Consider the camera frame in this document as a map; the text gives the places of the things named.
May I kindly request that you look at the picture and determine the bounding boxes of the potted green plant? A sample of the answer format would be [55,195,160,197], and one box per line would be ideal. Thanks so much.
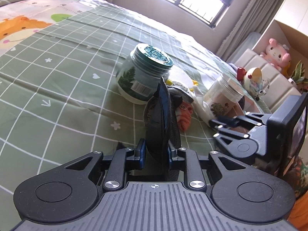
[288,60,308,93]

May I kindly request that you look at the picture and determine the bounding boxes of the colourful toy figure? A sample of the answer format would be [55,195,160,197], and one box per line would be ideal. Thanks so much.
[236,67,270,101]

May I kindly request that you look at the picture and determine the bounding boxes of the right grey curtain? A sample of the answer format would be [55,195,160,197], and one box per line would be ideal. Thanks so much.
[216,0,283,60]

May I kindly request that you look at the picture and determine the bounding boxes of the pink cardboard box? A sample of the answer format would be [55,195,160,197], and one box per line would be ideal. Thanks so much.
[227,97,262,134]

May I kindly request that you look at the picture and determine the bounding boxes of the cream padded headboard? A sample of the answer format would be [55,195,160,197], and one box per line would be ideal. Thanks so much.
[235,49,301,113]

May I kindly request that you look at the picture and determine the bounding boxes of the green lidded glass jar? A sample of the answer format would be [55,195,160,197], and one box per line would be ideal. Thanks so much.
[115,43,173,105]

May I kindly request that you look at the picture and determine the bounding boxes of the pink plush toy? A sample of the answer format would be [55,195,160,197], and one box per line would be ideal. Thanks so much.
[260,38,291,74]

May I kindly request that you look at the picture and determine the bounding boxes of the clear jar with flower label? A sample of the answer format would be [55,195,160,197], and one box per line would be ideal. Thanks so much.
[204,74,244,117]

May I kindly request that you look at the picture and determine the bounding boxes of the yellow rimmed round lid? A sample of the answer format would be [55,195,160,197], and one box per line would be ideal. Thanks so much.
[166,73,198,91]

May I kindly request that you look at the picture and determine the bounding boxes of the cartoon print blanket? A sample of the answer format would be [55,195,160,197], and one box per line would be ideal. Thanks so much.
[1,0,95,54]

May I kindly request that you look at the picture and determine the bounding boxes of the green grid bed sheet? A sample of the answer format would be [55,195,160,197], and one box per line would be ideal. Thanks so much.
[1,0,233,230]

